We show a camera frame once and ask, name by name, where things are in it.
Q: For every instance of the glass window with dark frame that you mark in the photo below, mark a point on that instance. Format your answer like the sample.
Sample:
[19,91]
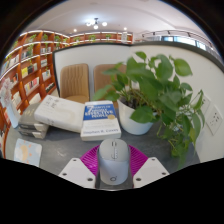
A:
[186,39]

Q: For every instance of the thick dark hardcover book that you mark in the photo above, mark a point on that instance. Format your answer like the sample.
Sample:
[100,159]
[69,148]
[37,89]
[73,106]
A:
[30,120]

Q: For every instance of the white wall socket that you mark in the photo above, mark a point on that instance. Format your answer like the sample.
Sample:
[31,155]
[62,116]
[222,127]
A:
[206,106]
[215,119]

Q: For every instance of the ceiling chandelier lamp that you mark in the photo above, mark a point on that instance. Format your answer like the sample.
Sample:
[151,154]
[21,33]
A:
[96,26]

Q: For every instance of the green plant in white pot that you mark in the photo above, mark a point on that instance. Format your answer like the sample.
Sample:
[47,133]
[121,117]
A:
[133,123]

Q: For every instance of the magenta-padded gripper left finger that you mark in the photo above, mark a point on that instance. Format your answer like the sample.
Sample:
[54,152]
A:
[76,171]

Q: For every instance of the thin dark hardcover book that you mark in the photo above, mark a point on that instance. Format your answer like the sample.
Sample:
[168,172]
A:
[31,134]

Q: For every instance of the white book with blue cover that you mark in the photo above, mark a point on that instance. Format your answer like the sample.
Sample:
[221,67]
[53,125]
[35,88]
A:
[100,120]

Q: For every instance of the white computer mouse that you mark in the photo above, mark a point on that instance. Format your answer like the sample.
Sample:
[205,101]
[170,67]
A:
[113,163]

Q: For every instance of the pastel cartoon print mouse pad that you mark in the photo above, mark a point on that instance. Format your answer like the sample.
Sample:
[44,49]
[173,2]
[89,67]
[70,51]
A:
[28,151]

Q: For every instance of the tan padded chair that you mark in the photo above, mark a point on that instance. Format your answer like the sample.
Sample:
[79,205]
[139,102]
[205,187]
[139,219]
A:
[100,80]
[75,83]

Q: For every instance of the orange wooden bookshelf unit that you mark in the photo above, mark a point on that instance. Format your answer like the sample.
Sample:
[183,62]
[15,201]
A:
[30,73]

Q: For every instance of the thick white book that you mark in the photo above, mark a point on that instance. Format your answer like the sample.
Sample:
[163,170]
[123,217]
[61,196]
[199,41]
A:
[60,113]

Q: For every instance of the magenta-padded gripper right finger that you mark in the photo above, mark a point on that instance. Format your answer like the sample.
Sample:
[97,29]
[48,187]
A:
[151,171]

